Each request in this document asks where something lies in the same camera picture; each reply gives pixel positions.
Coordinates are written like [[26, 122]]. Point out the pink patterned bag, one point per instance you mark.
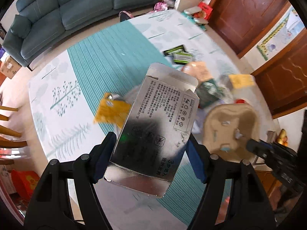
[[160, 6]]

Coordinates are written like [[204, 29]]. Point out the cardboard box on floor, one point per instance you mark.
[[10, 67]]

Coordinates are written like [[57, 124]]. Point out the yellow paper box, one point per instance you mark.
[[240, 81]]

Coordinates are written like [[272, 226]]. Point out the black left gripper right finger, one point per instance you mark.
[[234, 197]]

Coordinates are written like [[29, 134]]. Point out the brown paper cup carrier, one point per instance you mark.
[[228, 128]]

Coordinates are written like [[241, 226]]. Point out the wooden chair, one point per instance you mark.
[[14, 145]]

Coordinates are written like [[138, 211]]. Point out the silver cardboard box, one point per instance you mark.
[[152, 141]]

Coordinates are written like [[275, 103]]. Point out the teal stepper machine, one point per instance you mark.
[[197, 16]]

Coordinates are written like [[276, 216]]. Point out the brown wooden door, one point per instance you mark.
[[242, 23]]

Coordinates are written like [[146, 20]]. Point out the tan green milk carton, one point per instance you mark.
[[207, 89]]

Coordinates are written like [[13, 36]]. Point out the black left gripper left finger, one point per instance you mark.
[[50, 206]]

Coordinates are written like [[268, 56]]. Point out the teal fabric sofa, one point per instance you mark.
[[40, 24]]

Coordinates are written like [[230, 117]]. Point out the black green snack packet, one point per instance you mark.
[[177, 49]]

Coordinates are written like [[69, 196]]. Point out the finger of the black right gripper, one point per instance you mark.
[[259, 148]]

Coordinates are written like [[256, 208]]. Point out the red gift bag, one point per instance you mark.
[[205, 12]]

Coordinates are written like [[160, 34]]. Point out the yellow snack wrapper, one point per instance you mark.
[[111, 111]]

